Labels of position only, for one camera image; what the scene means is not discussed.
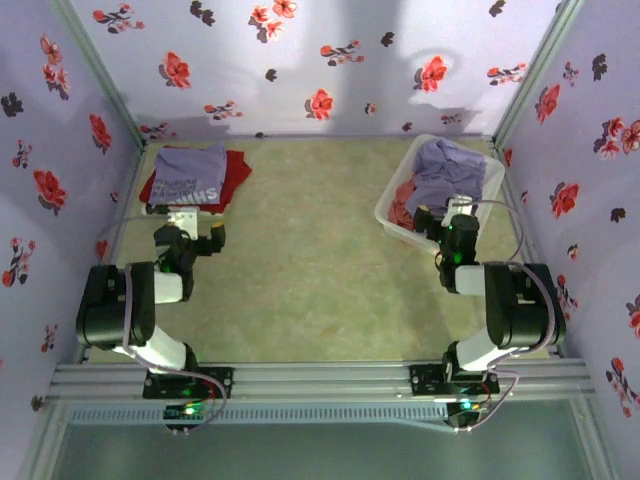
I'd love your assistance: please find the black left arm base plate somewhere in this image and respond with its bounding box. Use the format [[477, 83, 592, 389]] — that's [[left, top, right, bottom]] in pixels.
[[142, 367, 235, 401]]

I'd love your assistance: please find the red folded t-shirt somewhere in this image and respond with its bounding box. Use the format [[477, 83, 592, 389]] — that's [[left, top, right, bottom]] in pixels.
[[138, 145, 253, 216]]

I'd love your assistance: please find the aluminium corner post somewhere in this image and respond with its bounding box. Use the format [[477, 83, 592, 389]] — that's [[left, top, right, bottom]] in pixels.
[[49, 0, 147, 147], [492, 0, 585, 147]]

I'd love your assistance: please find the plain purple t-shirt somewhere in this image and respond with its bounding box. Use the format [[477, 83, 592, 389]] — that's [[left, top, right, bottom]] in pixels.
[[404, 138, 489, 222]]

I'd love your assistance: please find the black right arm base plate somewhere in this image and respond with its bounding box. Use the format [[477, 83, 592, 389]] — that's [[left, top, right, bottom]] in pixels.
[[408, 363, 501, 399]]

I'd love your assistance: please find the purple t-shirt with white print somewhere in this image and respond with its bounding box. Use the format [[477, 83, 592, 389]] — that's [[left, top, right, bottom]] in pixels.
[[148, 143, 227, 207]]

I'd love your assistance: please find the white plastic basket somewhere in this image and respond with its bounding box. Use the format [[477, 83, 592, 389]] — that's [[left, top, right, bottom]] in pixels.
[[373, 133, 505, 254]]

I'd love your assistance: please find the aluminium side rail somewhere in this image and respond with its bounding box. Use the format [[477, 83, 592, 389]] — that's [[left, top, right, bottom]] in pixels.
[[499, 144, 567, 359], [74, 144, 147, 362]]

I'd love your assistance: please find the control board with green light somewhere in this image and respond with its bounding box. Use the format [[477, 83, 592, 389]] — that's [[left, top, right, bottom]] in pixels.
[[163, 401, 210, 435], [443, 397, 490, 434]]

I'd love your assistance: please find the grey slotted cable duct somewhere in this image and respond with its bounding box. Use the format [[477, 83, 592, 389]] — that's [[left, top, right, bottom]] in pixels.
[[67, 404, 450, 427]]

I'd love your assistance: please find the pink crumpled t-shirt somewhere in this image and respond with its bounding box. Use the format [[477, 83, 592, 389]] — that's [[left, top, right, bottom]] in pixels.
[[387, 178, 420, 232]]

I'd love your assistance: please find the thin aluminium wall bar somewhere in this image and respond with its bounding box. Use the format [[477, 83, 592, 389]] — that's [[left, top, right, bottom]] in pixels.
[[144, 131, 496, 142]]

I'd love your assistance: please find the long aluminium mounting rail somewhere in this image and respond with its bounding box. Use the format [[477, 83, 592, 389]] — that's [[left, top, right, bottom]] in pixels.
[[47, 359, 596, 402]]

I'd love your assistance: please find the left arm grey cable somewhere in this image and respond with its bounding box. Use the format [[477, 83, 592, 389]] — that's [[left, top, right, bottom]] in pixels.
[[97, 212, 229, 436]]

